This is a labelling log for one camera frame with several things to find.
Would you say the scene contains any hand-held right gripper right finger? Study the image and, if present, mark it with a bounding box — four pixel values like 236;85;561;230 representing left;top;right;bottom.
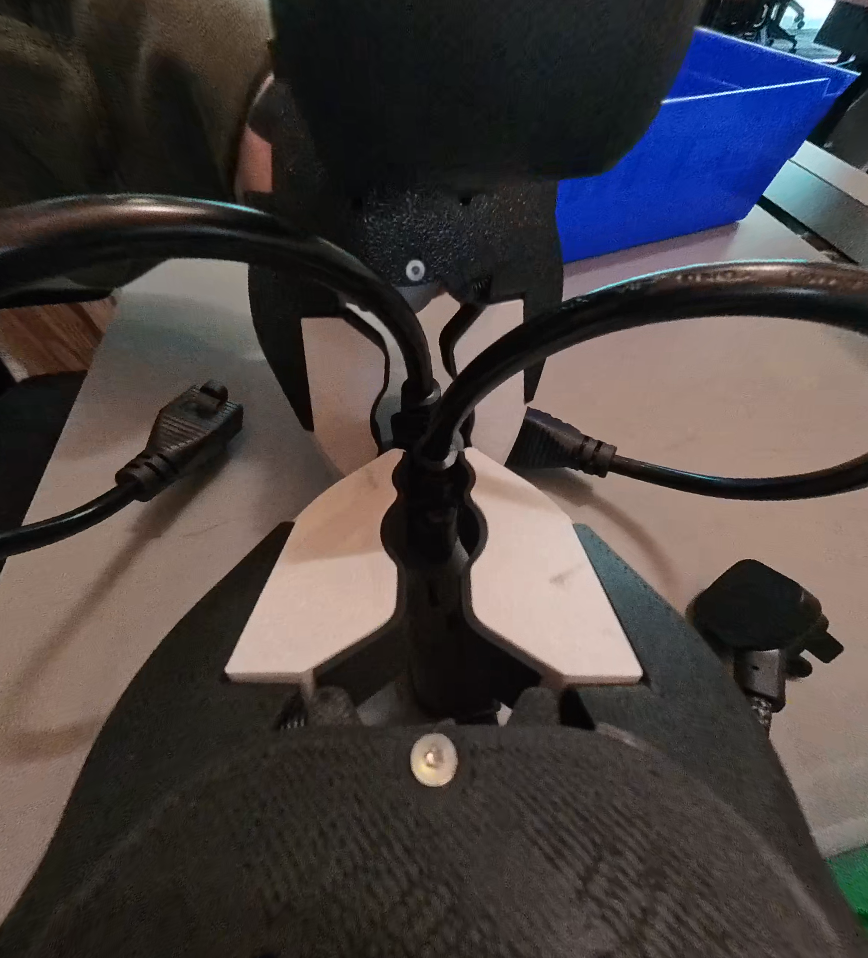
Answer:
460;448;644;711

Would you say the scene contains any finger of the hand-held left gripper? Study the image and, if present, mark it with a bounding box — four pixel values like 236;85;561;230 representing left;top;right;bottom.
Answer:
301;304;406;476
443;298;549;467

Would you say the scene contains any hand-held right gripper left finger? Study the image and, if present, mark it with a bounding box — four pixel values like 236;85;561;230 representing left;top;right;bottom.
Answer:
223;449;412;710

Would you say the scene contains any black power cord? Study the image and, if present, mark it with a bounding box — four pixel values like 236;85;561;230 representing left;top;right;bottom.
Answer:
413;260;868;502
0;193;441;571

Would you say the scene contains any person's left forearm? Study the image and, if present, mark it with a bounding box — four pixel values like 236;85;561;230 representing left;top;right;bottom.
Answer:
0;0;274;226

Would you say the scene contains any person's left hand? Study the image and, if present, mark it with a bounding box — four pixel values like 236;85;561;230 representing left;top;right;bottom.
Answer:
234;67;279;197

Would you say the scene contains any blue plastic bin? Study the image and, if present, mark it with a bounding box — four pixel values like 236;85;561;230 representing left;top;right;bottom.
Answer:
557;26;862;263

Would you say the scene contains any wooden cabinet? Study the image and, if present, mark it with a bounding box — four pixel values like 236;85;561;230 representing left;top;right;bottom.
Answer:
0;295;116;379

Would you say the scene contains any black flat plug braided cable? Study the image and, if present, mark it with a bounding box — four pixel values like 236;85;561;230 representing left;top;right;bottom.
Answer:
687;560;845;738

